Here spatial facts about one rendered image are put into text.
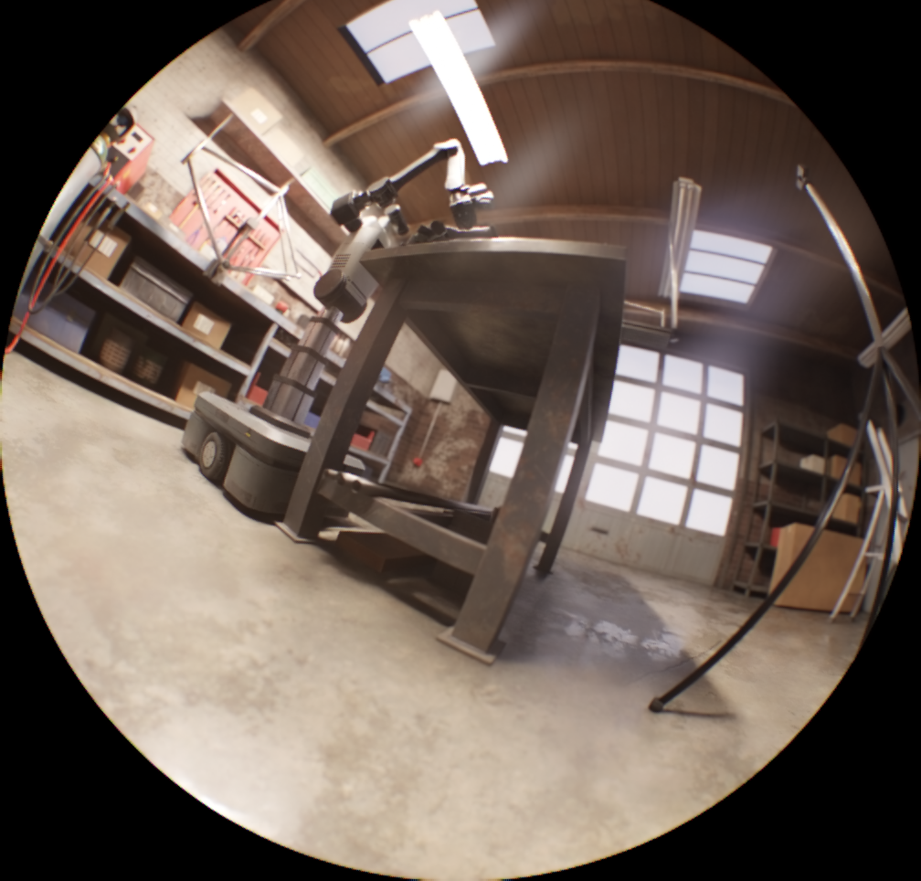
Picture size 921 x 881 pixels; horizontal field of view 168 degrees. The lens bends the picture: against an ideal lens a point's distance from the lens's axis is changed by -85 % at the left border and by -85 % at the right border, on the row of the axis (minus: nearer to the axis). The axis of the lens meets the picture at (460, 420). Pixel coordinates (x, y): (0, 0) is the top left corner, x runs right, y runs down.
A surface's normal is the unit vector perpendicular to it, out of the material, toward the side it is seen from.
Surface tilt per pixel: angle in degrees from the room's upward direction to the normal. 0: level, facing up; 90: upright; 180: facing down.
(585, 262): 180
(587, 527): 90
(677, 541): 90
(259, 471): 90
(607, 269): 180
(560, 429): 90
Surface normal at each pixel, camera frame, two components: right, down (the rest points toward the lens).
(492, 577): -0.36, -0.32
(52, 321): 0.87, 0.22
